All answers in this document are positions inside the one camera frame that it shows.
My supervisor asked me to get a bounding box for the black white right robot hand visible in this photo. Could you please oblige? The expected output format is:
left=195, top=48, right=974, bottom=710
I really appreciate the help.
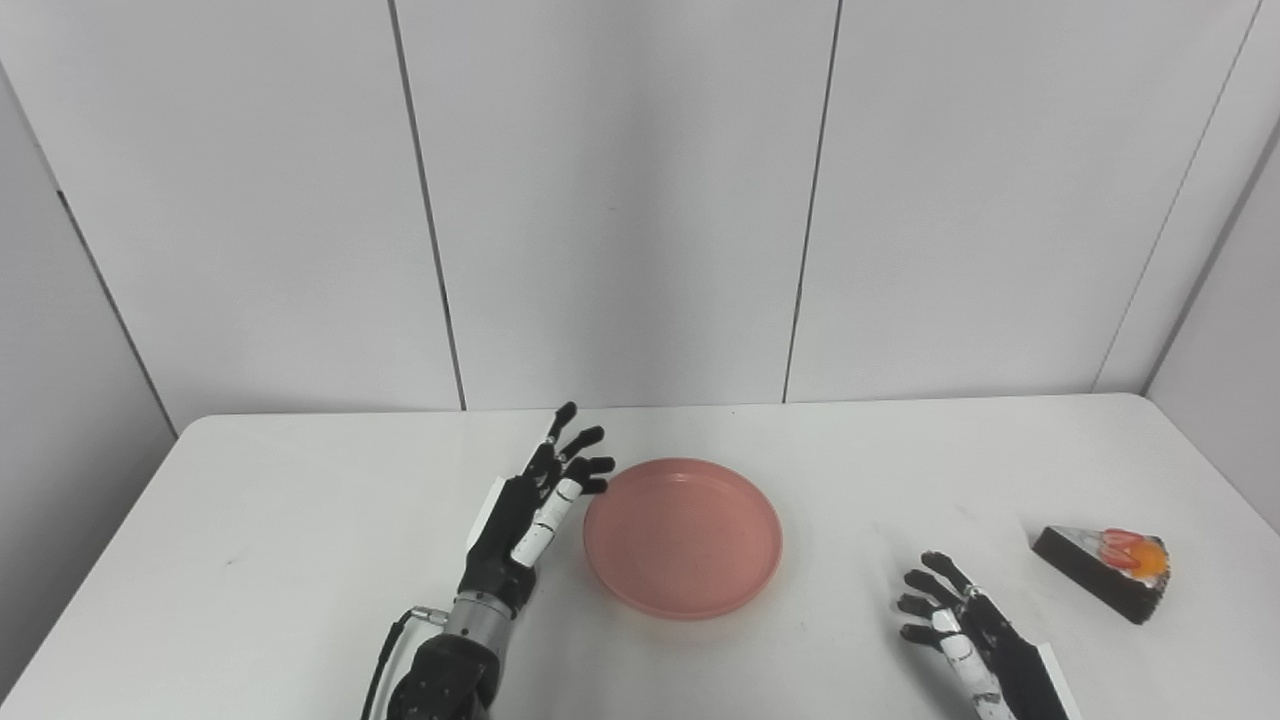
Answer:
left=896, top=551, right=1084, bottom=720

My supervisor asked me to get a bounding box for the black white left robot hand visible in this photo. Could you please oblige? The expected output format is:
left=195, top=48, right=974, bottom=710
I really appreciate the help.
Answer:
left=457, top=402, right=617, bottom=618

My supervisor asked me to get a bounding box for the chocolate cake slice with fruit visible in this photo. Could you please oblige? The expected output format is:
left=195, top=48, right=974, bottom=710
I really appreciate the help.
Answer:
left=1031, top=525, right=1172, bottom=626

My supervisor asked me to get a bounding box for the pink round plate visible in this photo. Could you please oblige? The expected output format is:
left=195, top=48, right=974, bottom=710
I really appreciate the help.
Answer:
left=583, top=458, right=785, bottom=622

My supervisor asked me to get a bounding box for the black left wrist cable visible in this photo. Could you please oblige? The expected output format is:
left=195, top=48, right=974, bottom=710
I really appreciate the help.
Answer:
left=359, top=606, right=449, bottom=720

